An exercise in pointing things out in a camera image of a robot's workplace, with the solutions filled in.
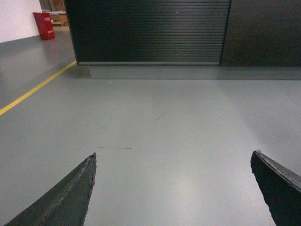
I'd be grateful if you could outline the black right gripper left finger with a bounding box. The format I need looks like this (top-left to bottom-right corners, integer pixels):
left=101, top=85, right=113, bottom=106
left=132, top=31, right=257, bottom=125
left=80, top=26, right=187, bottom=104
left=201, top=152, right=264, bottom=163
left=6, top=153, right=96, bottom=226

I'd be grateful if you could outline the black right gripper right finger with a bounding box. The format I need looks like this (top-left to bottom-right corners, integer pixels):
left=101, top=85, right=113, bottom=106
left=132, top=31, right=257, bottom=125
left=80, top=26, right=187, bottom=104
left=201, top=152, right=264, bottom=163
left=250, top=151, right=301, bottom=226

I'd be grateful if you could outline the black checkout counter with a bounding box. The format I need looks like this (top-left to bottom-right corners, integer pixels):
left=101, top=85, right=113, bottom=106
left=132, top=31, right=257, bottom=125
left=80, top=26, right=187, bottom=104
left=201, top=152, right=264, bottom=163
left=65, top=0, right=301, bottom=80

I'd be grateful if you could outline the red fire extinguisher box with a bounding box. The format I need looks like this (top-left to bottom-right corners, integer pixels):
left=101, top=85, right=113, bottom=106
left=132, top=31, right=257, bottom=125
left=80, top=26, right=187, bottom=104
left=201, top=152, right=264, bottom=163
left=33, top=12, right=55, bottom=40

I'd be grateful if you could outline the wooden pallet bench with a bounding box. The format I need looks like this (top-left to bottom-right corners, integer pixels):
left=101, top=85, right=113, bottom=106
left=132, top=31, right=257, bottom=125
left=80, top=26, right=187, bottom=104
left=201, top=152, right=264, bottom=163
left=49, top=10, right=68, bottom=26

